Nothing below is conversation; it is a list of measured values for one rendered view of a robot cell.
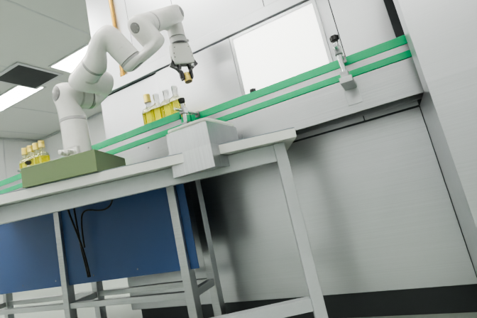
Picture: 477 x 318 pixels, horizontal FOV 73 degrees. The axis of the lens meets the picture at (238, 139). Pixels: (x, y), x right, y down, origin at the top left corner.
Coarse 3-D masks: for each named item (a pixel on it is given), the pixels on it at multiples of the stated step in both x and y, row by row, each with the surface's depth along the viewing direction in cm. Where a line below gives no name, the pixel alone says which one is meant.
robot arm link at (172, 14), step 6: (168, 6) 133; (174, 6) 135; (150, 12) 126; (156, 12) 129; (162, 12) 130; (168, 12) 131; (174, 12) 133; (180, 12) 138; (162, 18) 130; (168, 18) 132; (174, 18) 134; (180, 18) 138; (162, 24) 130; (168, 24) 133; (174, 24) 143; (162, 30) 133
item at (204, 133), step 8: (184, 128) 110; (192, 128) 109; (200, 128) 108; (208, 128) 107; (216, 128) 112; (224, 128) 117; (232, 128) 123; (168, 136) 113; (176, 136) 112; (184, 136) 110; (192, 136) 109; (200, 136) 107; (208, 136) 106; (216, 136) 111; (224, 136) 116; (232, 136) 121; (240, 136) 131; (168, 144) 113; (176, 144) 111; (184, 144) 110; (192, 144) 108; (200, 144) 107; (176, 152) 111
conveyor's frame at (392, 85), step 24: (384, 72) 109; (408, 72) 106; (312, 96) 119; (336, 96) 115; (384, 96) 108; (408, 96) 105; (240, 120) 132; (264, 120) 127; (288, 120) 123; (312, 120) 119; (336, 120) 126; (144, 144) 141
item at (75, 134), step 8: (64, 120) 120; (72, 120) 120; (80, 120) 122; (64, 128) 120; (72, 128) 120; (80, 128) 121; (88, 128) 125; (64, 136) 120; (72, 136) 119; (80, 136) 120; (88, 136) 123; (64, 144) 119; (72, 144) 118; (80, 144) 119; (88, 144) 122; (64, 152) 114; (72, 152) 116; (80, 152) 118
